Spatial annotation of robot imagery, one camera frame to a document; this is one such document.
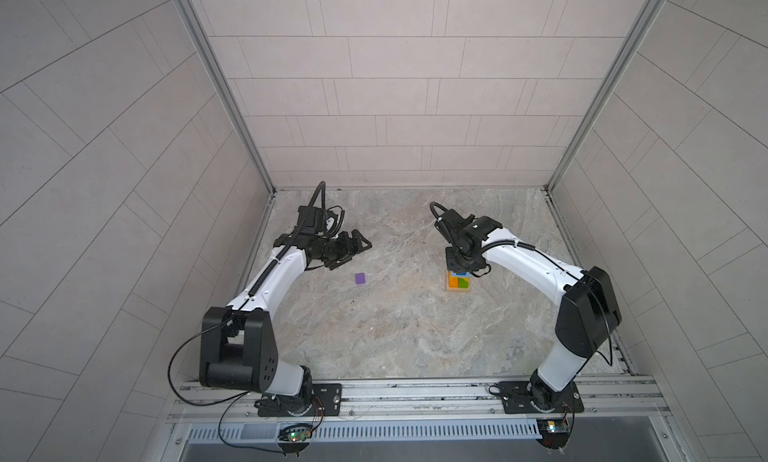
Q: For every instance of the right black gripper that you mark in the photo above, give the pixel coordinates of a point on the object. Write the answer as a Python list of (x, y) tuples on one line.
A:
[(475, 266)]

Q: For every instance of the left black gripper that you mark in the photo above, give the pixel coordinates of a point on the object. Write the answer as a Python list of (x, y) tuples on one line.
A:
[(344, 251)]

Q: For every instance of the natural wood block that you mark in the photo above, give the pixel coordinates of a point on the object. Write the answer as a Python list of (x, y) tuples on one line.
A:
[(455, 290)]

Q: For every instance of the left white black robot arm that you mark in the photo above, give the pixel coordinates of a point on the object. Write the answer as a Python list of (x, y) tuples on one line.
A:
[(238, 348)]

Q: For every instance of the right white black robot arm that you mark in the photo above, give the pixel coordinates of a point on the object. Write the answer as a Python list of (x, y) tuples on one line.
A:
[(587, 308)]

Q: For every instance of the left green circuit board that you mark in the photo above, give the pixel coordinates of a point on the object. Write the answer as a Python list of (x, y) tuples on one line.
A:
[(296, 433)]

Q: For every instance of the right yellow circuit board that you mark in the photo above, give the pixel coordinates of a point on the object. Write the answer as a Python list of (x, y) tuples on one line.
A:
[(555, 434)]

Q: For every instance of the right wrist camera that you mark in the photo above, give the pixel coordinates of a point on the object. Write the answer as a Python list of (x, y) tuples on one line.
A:
[(452, 222)]

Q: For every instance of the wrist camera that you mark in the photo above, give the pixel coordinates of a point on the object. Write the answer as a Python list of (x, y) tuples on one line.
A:
[(316, 220), (452, 222)]

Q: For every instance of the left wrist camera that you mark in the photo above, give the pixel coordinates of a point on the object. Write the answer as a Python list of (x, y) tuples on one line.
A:
[(316, 220)]

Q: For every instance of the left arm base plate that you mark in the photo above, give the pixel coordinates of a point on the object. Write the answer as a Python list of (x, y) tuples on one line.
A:
[(327, 399)]

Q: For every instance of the aluminium mounting rail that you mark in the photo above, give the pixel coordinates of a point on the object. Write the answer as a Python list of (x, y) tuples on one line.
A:
[(617, 395)]

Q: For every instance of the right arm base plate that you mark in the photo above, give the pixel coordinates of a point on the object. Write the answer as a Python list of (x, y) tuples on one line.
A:
[(517, 398)]

